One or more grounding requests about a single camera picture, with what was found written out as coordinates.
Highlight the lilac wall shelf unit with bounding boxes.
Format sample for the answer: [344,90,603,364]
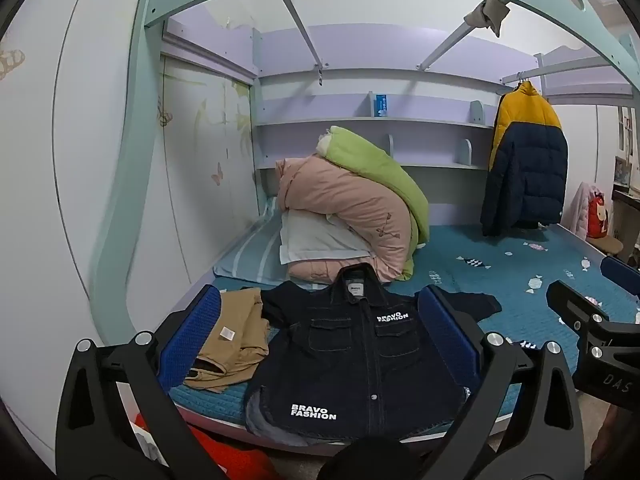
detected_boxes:
[252,25,543,171]

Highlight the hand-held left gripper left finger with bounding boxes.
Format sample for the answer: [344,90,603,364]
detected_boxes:
[55,284,226,480]

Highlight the floral sliding door wardrobe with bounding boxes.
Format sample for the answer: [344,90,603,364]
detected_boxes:
[160,55,261,281]

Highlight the white pillow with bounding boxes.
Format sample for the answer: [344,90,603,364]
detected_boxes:
[279,208,376,266]

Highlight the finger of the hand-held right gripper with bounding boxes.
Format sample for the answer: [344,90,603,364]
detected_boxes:
[600,256,640,295]
[546,280,608,346]

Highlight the red cloth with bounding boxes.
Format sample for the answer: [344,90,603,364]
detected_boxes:
[135,412,281,480]

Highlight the pink coat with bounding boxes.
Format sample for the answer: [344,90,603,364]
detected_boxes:
[565,182,601,241]

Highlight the green quilt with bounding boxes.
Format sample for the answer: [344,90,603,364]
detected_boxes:
[315,126,431,281]

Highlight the pink quilt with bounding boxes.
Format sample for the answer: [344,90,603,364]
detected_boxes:
[276,155,418,283]

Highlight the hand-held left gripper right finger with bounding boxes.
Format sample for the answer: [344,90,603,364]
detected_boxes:
[417,284,587,480]

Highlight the red cartoon bag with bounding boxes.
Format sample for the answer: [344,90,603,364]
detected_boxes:
[587,195,608,239]

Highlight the wooden stool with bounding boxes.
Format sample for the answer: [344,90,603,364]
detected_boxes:
[589,235,625,261]

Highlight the beige cloth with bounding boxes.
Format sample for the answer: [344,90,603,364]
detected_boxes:
[464,0,512,38]

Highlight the tan pants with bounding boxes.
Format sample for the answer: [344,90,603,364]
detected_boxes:
[182,287,271,393]

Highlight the striped blue pillow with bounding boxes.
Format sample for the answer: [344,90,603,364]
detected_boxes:
[214,197,301,286]

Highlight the dark denim jacket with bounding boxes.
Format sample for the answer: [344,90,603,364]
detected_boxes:
[242,262,502,448]

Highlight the person's right hand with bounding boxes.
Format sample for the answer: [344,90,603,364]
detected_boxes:
[591,402,621,463]

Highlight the white storage box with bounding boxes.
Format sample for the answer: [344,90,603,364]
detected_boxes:
[127,400,171,466]

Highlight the yellow and navy puffer jacket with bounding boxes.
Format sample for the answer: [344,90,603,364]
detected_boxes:
[480,81,569,237]

